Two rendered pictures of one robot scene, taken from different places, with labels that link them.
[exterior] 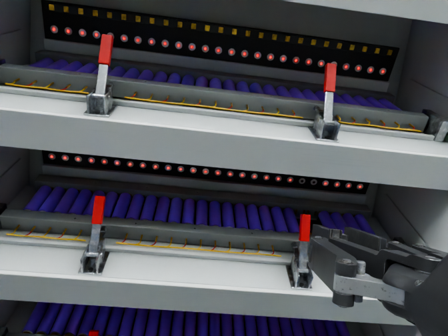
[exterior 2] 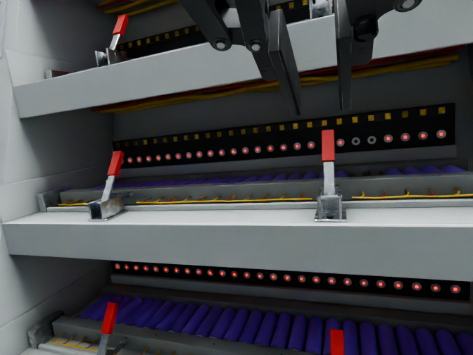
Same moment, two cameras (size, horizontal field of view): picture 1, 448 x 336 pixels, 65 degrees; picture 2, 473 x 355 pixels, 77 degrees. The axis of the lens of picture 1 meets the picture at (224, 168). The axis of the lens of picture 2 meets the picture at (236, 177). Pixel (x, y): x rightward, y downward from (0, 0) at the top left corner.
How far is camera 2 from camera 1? 30 cm
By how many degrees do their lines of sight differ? 31
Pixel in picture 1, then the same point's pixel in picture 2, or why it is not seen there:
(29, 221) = (77, 195)
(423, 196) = not seen: outside the picture
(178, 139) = (164, 65)
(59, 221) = (97, 191)
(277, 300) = (294, 239)
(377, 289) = not seen: outside the picture
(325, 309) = (374, 251)
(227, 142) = (207, 53)
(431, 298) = not seen: outside the picture
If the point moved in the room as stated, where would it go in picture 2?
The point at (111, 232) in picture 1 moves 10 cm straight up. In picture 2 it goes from (138, 197) to (140, 127)
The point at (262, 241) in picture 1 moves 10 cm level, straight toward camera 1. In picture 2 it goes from (288, 187) to (242, 179)
